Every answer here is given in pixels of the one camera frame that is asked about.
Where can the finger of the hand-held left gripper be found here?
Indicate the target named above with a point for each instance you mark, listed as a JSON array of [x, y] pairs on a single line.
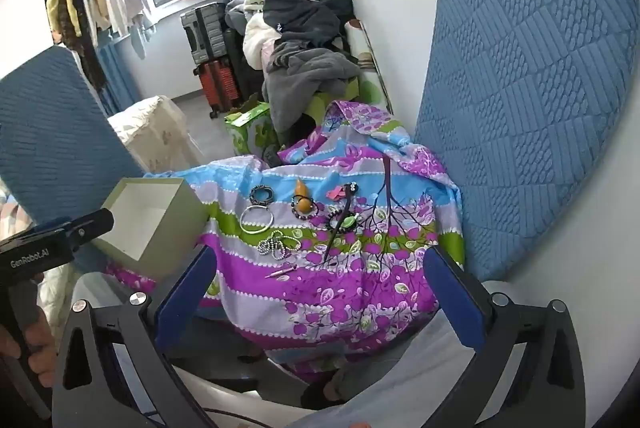
[[92, 225]]

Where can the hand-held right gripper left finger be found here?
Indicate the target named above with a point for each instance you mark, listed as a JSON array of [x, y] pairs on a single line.
[[184, 290]]

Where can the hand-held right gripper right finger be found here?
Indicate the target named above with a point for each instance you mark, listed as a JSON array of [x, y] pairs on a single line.
[[452, 303]]

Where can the pale green box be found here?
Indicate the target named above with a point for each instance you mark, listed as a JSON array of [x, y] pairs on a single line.
[[185, 218]]

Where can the silver bangle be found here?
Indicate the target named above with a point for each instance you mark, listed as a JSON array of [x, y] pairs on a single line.
[[241, 220]]

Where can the small pink pin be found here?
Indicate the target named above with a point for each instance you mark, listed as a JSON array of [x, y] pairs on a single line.
[[280, 271]]

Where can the black hair stick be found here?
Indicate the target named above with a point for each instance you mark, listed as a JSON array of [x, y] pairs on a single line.
[[345, 213]]

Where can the orange gourd pendant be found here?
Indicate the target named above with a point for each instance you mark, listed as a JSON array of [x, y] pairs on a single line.
[[301, 202]]

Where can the pink hair clip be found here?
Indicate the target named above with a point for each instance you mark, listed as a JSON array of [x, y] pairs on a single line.
[[334, 194]]

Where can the person's left hand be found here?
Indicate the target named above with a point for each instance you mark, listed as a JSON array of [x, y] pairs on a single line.
[[40, 348]]

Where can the light grey cloth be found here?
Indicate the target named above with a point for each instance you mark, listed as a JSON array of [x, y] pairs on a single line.
[[400, 383]]

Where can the blue ribbed cushion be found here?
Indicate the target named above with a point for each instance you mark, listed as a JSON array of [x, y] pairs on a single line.
[[50, 133]]

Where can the purple floral blanket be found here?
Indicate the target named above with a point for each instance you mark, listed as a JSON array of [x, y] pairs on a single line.
[[350, 298]]

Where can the cream quilted furniture cover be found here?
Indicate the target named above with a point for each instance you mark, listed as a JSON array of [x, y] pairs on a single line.
[[155, 133]]

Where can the green cardboard carton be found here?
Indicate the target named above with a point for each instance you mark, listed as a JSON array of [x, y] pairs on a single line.
[[250, 131]]

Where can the red suitcase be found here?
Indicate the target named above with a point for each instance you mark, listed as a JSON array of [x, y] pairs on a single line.
[[217, 83]]

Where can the black suitcase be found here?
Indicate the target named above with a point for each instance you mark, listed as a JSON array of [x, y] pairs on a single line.
[[240, 68]]

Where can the grey suitcase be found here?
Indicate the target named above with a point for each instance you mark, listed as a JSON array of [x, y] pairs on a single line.
[[202, 31]]

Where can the blue quilted mattress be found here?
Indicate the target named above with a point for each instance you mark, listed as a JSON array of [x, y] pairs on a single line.
[[525, 83]]

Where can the green cloth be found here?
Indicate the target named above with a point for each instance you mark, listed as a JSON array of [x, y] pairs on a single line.
[[340, 93]]

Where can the grey fleece garment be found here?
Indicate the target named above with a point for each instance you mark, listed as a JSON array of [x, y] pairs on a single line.
[[300, 73]]

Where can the white fluffy garment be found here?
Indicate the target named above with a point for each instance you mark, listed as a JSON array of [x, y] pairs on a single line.
[[257, 41]]

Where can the navy jacket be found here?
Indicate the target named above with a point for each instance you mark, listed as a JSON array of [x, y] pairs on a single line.
[[305, 16]]

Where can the folded metal frame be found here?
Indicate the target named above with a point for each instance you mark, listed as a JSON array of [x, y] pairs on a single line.
[[372, 68]]

